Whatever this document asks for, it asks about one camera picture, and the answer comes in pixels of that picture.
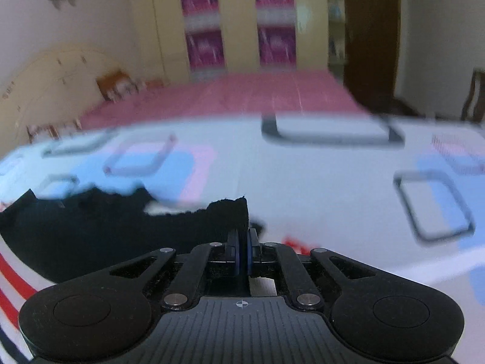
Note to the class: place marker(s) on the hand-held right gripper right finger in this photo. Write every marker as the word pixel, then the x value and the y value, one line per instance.
pixel 250 252

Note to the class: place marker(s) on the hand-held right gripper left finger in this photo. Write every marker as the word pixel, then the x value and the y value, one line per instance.
pixel 235 252

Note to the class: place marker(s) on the striped knit sweater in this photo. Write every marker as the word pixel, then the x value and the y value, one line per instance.
pixel 94 235

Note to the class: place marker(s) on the patterned bed sheet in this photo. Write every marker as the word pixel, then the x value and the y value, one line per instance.
pixel 322 182

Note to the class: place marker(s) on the pink bed sheet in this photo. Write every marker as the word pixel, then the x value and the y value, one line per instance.
pixel 246 94

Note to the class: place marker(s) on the orange printed cushion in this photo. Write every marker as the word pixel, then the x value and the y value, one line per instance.
pixel 115 85

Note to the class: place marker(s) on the cream wardrobe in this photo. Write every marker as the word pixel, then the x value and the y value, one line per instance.
pixel 238 26

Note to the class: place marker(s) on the cream corner shelf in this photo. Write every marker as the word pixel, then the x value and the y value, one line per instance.
pixel 335 26

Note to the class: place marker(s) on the dark wooden door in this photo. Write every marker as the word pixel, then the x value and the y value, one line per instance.
pixel 371 34

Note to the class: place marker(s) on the cream curved headboard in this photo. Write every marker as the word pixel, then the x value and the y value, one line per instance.
pixel 45 79

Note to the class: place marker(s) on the wooden chair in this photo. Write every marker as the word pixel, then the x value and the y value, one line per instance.
pixel 473 94

